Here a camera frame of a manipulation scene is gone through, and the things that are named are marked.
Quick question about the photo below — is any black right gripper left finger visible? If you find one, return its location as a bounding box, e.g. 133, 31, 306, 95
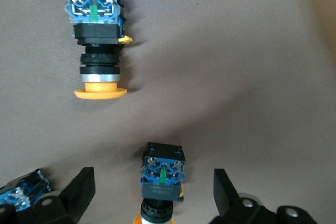
16, 166, 96, 224

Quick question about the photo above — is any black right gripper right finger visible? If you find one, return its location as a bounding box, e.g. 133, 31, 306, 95
211, 168, 278, 224

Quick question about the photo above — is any brown table cover mat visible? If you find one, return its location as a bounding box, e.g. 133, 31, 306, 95
0, 0, 336, 224

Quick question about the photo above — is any green mushroom push button switch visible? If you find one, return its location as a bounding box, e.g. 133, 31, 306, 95
0, 168, 52, 213

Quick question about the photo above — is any yellow mushroom push button switch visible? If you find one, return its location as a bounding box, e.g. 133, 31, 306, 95
64, 0, 133, 101
133, 142, 186, 224

